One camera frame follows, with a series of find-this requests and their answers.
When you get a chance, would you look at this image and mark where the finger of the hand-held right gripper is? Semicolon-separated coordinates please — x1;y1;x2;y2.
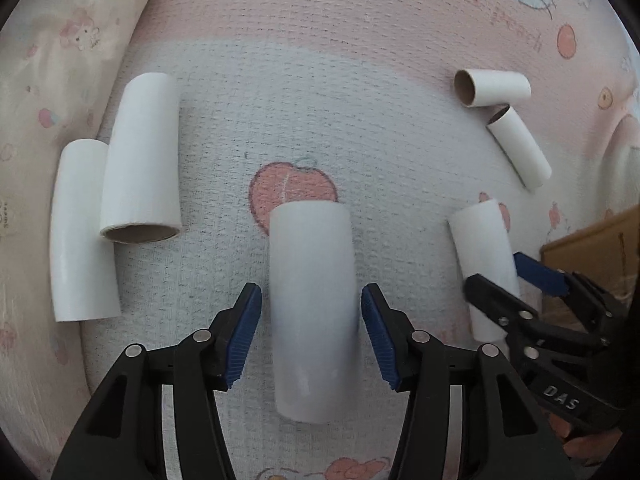
513;252;629;334
463;273;577;342

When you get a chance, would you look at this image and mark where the person's right hand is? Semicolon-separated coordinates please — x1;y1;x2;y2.
547;402;621;466

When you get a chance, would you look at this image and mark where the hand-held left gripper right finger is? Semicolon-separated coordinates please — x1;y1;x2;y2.
360;282;571;480

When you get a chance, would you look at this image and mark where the pink cat print blanket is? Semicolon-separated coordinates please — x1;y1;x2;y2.
80;0;637;480

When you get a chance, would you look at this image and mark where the brown cardboard box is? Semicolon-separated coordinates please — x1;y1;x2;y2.
540;204;640;333

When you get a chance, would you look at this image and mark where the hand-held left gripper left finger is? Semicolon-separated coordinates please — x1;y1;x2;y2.
50;282;263;480

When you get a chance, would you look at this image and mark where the white paper tube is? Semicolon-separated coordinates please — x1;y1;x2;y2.
98;72;183;245
447;198;522;344
453;68;533;110
268;200;362;425
486;103;553;190
48;138;123;323

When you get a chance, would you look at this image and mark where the cream floral cloth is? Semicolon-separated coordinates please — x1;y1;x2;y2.
0;0;168;466

